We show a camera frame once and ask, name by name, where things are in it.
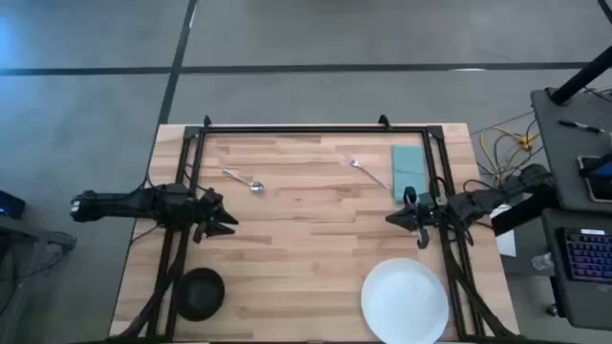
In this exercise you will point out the silver metal spoon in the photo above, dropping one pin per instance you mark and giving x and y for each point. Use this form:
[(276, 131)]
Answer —
[(258, 187)]

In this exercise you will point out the backlit purple keyboard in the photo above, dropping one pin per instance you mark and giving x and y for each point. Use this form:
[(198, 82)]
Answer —
[(590, 255)]

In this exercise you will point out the white paper sheet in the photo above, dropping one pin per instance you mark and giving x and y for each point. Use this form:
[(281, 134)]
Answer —
[(507, 241)]

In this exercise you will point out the small black device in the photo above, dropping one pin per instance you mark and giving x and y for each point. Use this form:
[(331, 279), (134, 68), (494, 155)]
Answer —
[(10, 205)]

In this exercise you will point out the silver metal fork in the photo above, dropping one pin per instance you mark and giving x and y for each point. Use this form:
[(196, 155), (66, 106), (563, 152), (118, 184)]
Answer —
[(365, 169)]

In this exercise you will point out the black metal table frame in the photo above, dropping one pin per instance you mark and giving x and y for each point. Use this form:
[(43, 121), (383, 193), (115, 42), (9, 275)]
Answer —
[(311, 129)]

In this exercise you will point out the black marker pen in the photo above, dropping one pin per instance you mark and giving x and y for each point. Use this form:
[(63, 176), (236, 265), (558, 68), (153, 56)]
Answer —
[(581, 126)]

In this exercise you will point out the grey desk with pole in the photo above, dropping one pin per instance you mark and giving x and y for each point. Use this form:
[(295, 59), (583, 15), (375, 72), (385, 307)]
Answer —
[(564, 162)]

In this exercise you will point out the grey metal stand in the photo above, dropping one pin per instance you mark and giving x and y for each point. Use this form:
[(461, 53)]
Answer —
[(43, 239)]

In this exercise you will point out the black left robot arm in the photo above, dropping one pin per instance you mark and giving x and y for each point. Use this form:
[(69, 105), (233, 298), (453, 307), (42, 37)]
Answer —
[(119, 203)]

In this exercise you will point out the folded teal cloth napkin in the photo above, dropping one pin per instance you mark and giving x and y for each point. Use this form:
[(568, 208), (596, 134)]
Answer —
[(408, 167)]

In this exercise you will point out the black ribbed bowl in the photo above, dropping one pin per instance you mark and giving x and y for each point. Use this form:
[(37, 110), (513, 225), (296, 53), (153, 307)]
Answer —
[(201, 294)]

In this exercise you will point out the crumpled clear plastic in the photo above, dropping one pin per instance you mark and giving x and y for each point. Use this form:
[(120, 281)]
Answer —
[(542, 263)]

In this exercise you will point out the tablet with dark screen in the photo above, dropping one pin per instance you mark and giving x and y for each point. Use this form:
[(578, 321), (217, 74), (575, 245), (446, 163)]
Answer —
[(597, 181)]

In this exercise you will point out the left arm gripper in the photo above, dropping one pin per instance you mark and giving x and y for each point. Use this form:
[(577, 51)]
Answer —
[(206, 205)]

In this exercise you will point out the black frame clamp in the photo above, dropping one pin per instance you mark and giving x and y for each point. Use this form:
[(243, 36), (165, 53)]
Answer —
[(384, 121), (207, 121)]

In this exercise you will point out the black slanted pole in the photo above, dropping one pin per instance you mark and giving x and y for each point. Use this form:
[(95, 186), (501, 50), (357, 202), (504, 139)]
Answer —
[(581, 76)]

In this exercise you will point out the dark grey keyboard desk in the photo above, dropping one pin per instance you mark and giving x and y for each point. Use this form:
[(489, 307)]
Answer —
[(557, 296)]

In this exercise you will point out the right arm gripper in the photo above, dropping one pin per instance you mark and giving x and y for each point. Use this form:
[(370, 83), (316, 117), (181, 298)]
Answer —
[(428, 212)]

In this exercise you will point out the black flat bar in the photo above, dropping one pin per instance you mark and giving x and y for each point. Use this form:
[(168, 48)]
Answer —
[(521, 215)]

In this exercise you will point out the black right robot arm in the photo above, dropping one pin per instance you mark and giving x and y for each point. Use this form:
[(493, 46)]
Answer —
[(478, 203)]

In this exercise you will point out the white round plate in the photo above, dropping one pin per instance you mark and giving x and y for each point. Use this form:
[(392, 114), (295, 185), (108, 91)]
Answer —
[(404, 301)]

